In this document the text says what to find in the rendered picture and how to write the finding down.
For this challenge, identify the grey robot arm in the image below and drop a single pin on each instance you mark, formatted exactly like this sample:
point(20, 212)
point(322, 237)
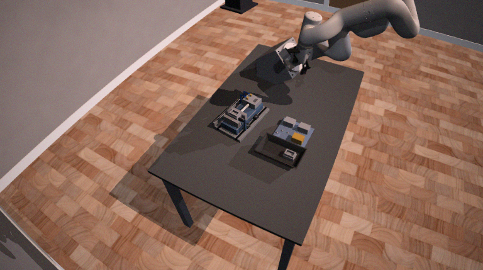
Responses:
point(366, 19)

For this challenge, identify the orange block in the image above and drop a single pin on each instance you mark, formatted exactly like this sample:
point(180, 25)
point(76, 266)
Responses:
point(297, 138)

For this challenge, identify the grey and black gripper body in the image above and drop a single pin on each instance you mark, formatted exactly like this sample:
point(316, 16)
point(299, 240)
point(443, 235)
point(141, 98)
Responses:
point(305, 53)

